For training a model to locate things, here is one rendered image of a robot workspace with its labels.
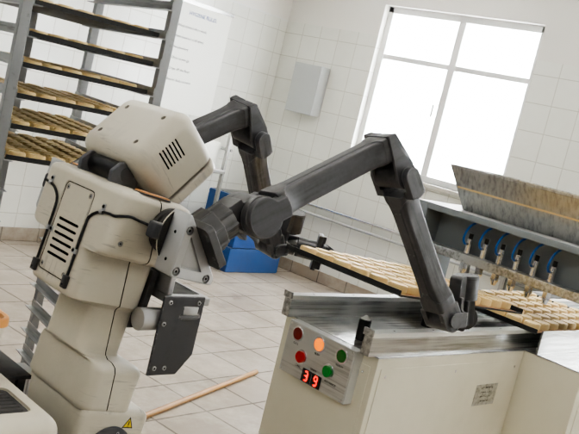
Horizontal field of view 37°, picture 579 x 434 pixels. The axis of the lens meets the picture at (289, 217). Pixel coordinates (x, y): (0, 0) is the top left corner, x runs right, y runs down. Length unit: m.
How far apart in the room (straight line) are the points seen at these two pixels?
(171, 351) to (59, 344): 0.22
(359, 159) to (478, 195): 1.17
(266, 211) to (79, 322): 0.41
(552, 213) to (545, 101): 3.63
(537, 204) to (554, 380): 0.53
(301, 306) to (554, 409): 0.83
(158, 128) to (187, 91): 5.41
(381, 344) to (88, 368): 0.77
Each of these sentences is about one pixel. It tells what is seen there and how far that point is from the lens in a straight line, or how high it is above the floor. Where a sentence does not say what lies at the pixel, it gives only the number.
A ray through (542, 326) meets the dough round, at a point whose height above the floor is 0.91.
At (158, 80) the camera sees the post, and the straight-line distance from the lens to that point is 2.73.
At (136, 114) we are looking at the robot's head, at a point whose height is 1.30.
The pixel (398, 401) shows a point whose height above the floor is 0.72.
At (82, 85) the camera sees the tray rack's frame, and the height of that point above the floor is 1.27.
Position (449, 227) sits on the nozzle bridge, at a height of 1.11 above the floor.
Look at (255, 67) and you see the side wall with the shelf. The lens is 7.52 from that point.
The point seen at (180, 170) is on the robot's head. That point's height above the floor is 1.21.
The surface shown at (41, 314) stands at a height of 0.41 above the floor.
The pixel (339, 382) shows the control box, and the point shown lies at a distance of 2.16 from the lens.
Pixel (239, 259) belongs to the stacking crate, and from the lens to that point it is 6.79.
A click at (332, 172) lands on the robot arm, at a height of 1.27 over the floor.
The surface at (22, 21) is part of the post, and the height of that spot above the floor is 1.43.
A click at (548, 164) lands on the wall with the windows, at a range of 6.22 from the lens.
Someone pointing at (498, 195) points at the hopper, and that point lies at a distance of 2.80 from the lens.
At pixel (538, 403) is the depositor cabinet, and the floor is 0.71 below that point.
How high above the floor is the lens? 1.38
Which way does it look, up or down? 7 degrees down
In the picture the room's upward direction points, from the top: 14 degrees clockwise
